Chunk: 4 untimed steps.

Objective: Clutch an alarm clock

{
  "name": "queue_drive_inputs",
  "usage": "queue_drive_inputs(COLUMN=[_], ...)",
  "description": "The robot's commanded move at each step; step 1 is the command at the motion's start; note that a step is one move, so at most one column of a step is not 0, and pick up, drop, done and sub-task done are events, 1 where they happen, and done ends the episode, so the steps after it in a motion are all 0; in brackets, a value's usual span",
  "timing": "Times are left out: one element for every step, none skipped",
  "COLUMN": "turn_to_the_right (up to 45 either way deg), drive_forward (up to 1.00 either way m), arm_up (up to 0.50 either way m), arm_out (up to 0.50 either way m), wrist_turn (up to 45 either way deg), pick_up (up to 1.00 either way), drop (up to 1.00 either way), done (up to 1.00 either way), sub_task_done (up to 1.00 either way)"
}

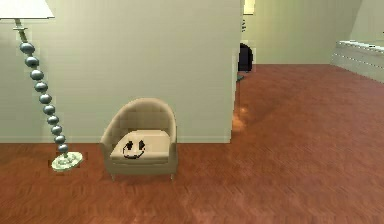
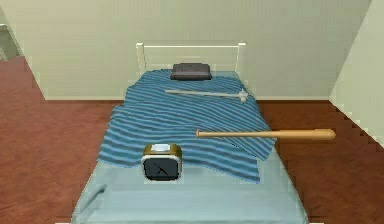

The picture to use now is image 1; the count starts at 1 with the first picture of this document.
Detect beaded silver floor lamp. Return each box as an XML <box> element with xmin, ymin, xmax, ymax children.
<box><xmin>0</xmin><ymin>0</ymin><xmax>84</xmax><ymax>173</ymax></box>

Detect pale framed wall picture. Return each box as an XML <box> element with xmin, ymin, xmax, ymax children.
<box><xmin>243</xmin><ymin>0</ymin><xmax>256</xmax><ymax>16</ymax></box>

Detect black office chair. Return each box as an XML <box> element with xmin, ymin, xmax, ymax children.
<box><xmin>236</xmin><ymin>42</ymin><xmax>254</xmax><ymax>82</ymax></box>

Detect beige tub armchair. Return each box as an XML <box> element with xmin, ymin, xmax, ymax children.
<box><xmin>99</xmin><ymin>97</ymin><xmax>179</xmax><ymax>182</ymax></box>

